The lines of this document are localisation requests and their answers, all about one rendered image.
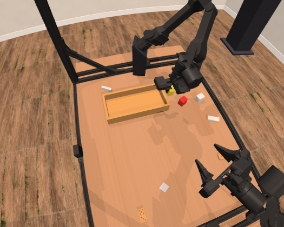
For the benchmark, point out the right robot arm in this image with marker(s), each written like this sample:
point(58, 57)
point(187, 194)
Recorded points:
point(271, 183)

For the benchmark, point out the red block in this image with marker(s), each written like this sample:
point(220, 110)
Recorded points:
point(182, 101)

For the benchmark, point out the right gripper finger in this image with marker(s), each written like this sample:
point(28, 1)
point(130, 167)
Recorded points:
point(226, 153)
point(205, 175)

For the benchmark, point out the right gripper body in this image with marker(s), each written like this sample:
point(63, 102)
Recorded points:
point(212, 185)

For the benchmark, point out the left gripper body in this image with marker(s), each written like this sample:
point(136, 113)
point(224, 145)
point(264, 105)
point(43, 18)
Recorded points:
point(162, 84)

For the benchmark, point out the yellow block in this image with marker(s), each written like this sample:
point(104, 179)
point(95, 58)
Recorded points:
point(171, 92)

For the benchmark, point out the orange domino tile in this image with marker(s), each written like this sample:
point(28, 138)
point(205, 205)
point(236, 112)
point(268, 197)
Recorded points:
point(220, 156)
point(142, 215)

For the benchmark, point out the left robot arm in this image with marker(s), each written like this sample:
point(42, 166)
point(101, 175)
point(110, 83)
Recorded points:
point(187, 66)

